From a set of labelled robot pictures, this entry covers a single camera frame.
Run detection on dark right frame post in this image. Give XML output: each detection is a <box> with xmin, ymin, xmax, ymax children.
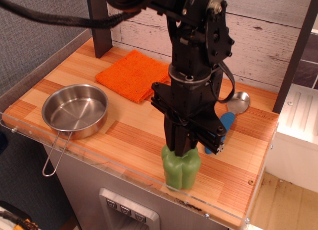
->
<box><xmin>272</xmin><ymin>0</ymin><xmax>318</xmax><ymax>114</ymax></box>

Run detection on dark frame post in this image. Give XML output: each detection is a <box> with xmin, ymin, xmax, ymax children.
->
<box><xmin>272</xmin><ymin>0</ymin><xmax>318</xmax><ymax>114</ymax></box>
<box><xmin>87</xmin><ymin>0</ymin><xmax>113</xmax><ymax>58</ymax></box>

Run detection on blue handled metal spoon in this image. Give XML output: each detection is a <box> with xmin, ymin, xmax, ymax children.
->
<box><xmin>220</xmin><ymin>91</ymin><xmax>250</xmax><ymax>143</ymax></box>

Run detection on grey wall trim strip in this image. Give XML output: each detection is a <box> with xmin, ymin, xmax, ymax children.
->
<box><xmin>0</xmin><ymin>29</ymin><xmax>91</xmax><ymax>112</ymax></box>

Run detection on green bell pepper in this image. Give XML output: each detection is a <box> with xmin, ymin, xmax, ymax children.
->
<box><xmin>161</xmin><ymin>145</ymin><xmax>201</xmax><ymax>190</ymax></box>

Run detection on clear acrylic counter guard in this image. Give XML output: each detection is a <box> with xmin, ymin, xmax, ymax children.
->
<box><xmin>0</xmin><ymin>111</ymin><xmax>280</xmax><ymax>228</ymax></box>

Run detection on silver cabinet with dispenser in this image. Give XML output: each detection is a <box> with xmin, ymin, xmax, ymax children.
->
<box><xmin>50</xmin><ymin>150</ymin><xmax>225</xmax><ymax>230</ymax></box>

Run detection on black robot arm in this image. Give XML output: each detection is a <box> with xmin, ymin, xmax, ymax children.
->
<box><xmin>106</xmin><ymin>0</ymin><xmax>234</xmax><ymax>156</ymax></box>

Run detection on stainless steel pan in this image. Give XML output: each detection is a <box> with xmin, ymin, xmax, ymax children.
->
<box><xmin>42</xmin><ymin>84</ymin><xmax>109</xmax><ymax>177</ymax></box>

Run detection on dark left frame post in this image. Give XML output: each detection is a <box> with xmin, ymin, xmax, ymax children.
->
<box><xmin>87</xmin><ymin>0</ymin><xmax>113</xmax><ymax>58</ymax></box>

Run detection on white toy sink unit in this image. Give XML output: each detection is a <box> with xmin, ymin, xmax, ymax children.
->
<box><xmin>265</xmin><ymin>84</ymin><xmax>318</xmax><ymax>192</ymax></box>

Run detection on orange folded cloth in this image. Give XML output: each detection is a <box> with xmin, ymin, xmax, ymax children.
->
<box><xmin>95</xmin><ymin>50</ymin><xmax>169</xmax><ymax>103</ymax></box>

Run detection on black braided cable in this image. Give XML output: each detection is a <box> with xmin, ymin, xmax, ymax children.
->
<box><xmin>0</xmin><ymin>0</ymin><xmax>142</xmax><ymax>29</ymax></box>

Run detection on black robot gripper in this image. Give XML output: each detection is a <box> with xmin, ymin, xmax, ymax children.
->
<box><xmin>152</xmin><ymin>73</ymin><xmax>226</xmax><ymax>156</ymax></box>

